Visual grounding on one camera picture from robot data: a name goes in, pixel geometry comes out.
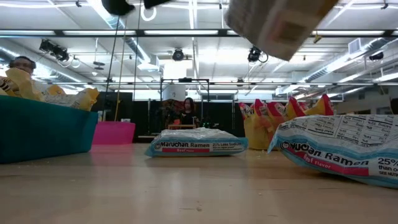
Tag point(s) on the orange patterned tapestry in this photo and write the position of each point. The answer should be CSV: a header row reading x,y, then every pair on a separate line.
x,y
169,107

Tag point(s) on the white ceiling vent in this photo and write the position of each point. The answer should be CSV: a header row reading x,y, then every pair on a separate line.
x,y
354,46

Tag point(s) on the yellow bin of ramen packets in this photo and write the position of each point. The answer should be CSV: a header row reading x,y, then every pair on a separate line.
x,y
259,109

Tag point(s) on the yellow hanging tag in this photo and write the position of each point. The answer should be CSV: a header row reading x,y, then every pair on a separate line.
x,y
317,39

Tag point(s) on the black monitor panel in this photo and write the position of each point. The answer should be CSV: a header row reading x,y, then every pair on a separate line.
x,y
126,105

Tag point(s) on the overhead LED light bar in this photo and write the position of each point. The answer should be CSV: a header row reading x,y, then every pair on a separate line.
x,y
180,32

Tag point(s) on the black track light cluster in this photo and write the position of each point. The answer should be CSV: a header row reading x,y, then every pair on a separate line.
x,y
57,53

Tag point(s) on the black partition screen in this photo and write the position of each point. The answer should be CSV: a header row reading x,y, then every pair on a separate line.
x,y
217,118

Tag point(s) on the round black spotlight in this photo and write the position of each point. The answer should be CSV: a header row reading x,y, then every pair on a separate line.
x,y
178,55

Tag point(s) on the small wooden table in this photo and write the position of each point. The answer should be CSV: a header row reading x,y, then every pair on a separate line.
x,y
182,126

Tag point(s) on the black metal rig stand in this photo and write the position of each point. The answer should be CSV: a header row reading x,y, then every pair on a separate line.
x,y
185,80

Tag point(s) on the teal plastic bin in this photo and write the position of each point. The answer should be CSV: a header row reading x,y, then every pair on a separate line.
x,y
46,133

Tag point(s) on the black hanging camera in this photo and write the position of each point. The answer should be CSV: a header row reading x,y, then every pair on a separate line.
x,y
254,55

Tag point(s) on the red plastic bin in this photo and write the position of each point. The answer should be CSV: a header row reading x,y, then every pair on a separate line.
x,y
113,133

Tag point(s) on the yellow creamy chicken ramen pack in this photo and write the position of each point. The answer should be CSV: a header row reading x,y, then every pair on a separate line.
x,y
84,98
21,84
56,90
280,28

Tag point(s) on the person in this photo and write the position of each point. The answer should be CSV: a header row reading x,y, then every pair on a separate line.
x,y
188,116
23,63

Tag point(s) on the blue beef ramen pack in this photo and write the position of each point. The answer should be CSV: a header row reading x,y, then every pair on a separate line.
x,y
342,146
196,140

